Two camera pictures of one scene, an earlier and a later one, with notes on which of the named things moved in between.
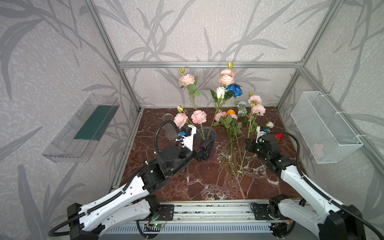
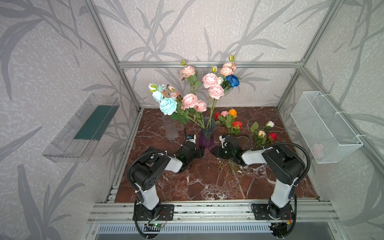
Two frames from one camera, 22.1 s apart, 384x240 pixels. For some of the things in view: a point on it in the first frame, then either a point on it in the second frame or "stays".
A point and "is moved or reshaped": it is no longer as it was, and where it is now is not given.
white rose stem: (220, 95) to (220, 80)
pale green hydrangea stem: (242, 110) to (167, 104)
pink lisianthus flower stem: (227, 77) is moved or reshaped
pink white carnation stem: (190, 82) is moved or reshaped
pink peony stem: (198, 117) is moved or reshaped
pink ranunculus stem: (246, 144) to (216, 91)
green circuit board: (158, 225) stays
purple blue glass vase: (204, 141) is moved or reshaped
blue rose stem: (236, 89) to (234, 80)
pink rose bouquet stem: (229, 119) to (171, 88)
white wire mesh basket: (328, 136) stays
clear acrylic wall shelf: (76, 143) stays
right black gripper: (252, 145) to (223, 150)
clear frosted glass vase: (170, 129) stays
